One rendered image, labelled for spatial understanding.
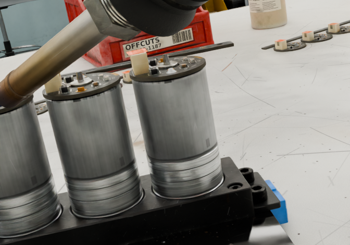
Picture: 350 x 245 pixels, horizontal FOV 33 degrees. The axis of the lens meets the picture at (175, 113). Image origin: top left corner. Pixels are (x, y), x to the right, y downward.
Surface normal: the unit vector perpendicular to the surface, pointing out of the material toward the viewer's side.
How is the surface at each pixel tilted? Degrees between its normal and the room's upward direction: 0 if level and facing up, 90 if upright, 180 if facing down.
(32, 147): 90
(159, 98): 90
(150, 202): 0
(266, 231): 0
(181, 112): 90
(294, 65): 0
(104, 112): 90
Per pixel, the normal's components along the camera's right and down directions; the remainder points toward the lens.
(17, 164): 0.51, 0.18
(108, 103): 0.71, 0.10
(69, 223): -0.17, -0.94
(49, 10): 0.25, 0.25
